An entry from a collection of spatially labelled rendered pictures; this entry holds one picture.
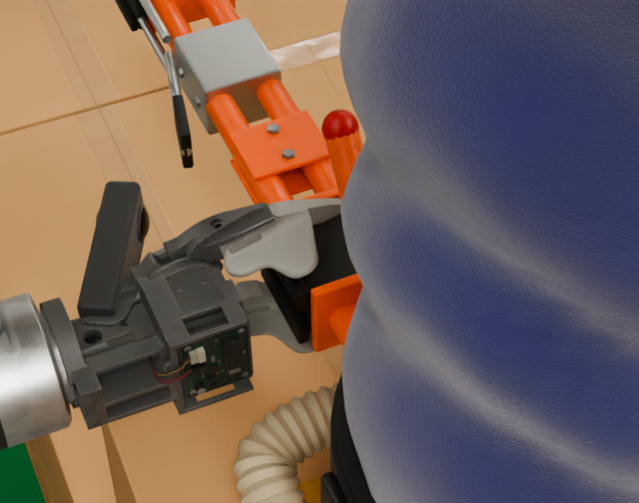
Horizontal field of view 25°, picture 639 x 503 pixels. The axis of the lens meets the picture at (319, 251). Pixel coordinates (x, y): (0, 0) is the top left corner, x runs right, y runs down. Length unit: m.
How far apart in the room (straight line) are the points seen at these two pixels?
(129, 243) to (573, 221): 0.54
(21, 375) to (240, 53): 0.33
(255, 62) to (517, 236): 0.63
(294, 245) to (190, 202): 0.83
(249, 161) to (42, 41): 1.01
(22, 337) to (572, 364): 0.45
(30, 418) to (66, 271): 0.80
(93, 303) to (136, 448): 0.15
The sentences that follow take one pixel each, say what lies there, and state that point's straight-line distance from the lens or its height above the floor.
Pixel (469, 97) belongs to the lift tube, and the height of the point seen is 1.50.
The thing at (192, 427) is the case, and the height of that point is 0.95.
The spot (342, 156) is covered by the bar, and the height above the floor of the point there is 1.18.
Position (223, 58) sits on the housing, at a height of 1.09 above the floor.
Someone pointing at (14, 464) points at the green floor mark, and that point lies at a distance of 2.21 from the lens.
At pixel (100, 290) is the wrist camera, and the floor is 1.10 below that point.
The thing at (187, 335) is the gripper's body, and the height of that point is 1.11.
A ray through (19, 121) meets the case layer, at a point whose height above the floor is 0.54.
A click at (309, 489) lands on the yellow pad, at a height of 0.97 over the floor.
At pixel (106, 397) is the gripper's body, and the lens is 0.92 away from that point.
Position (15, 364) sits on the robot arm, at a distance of 0.90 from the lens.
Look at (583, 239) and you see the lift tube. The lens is 0.48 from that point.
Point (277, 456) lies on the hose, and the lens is 0.94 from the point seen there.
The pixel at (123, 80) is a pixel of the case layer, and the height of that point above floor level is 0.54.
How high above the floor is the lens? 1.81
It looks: 48 degrees down
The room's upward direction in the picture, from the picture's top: straight up
